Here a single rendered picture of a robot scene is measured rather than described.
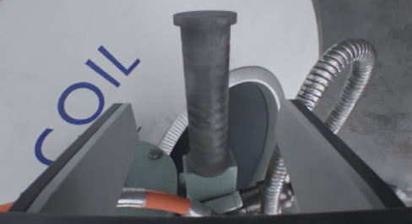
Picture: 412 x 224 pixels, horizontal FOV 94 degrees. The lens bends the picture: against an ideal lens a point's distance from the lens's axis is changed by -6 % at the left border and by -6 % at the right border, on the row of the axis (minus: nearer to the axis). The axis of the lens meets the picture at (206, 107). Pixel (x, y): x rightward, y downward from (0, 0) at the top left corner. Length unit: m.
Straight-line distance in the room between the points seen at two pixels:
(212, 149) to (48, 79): 0.20
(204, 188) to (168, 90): 0.18
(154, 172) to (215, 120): 0.10
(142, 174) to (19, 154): 0.15
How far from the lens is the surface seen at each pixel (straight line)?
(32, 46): 0.28
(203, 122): 0.16
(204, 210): 0.18
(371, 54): 0.23
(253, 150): 0.85
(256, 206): 0.37
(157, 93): 0.34
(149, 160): 0.24
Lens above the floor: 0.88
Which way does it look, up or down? 19 degrees down
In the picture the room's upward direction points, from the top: 139 degrees counter-clockwise
